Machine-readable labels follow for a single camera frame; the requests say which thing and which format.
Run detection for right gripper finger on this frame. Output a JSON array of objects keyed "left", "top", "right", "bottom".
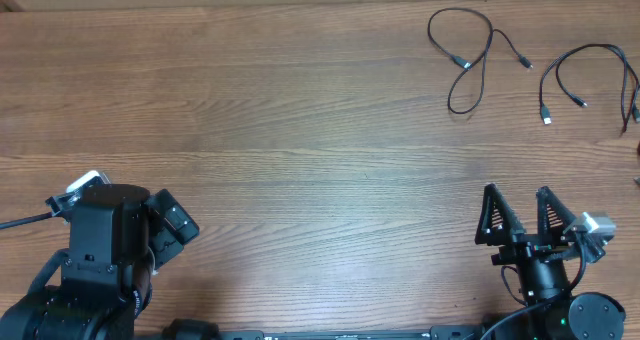
[
  {"left": 475, "top": 183, "right": 526, "bottom": 246},
  {"left": 536, "top": 186, "right": 577, "bottom": 245}
]

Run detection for black USB cable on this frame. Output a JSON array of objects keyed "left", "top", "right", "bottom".
[
  {"left": 619, "top": 54, "right": 640, "bottom": 126},
  {"left": 537, "top": 43, "right": 632, "bottom": 134}
]

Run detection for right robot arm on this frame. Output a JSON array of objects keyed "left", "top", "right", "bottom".
[{"left": 475, "top": 183, "right": 626, "bottom": 340}]

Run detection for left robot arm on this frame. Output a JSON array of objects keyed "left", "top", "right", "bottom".
[{"left": 1, "top": 184, "right": 200, "bottom": 340}]

